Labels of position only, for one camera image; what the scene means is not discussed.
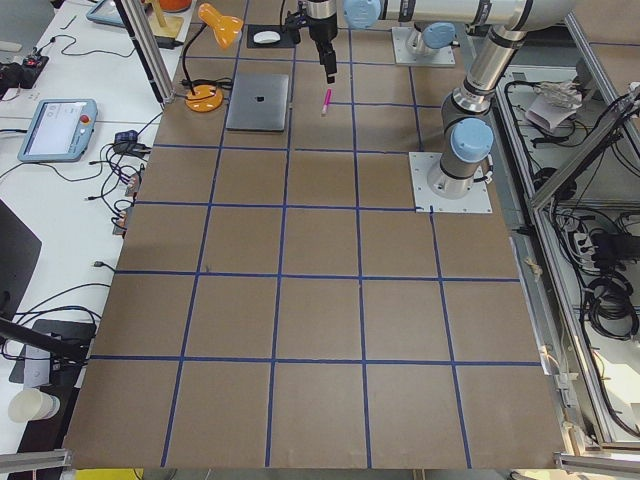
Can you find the pink marker pen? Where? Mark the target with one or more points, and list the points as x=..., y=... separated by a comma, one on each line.
x=326, y=102

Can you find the white paper cup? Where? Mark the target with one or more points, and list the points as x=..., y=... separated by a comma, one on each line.
x=32, y=405

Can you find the white computer mouse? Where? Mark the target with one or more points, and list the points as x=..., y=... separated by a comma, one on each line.
x=266, y=37

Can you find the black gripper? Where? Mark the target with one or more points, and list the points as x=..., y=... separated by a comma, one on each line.
x=320, y=29

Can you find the grey closed laptop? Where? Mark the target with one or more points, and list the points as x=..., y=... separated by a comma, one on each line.
x=258, y=103

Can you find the black power adapter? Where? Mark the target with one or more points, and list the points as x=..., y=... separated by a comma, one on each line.
x=165, y=42

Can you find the orange cylindrical container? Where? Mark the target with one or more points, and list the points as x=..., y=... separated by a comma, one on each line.
x=174, y=6

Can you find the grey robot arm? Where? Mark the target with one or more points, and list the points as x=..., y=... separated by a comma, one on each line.
x=431, y=44
x=468, y=138

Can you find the wooden stand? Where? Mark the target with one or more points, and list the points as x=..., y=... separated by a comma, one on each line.
x=161, y=24

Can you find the black mousepad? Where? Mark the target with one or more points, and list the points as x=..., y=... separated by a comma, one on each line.
x=285, y=43

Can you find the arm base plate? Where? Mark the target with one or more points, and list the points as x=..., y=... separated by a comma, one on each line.
x=399, y=36
x=435, y=192

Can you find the orange desk lamp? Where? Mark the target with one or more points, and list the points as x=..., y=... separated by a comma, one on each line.
x=217, y=34

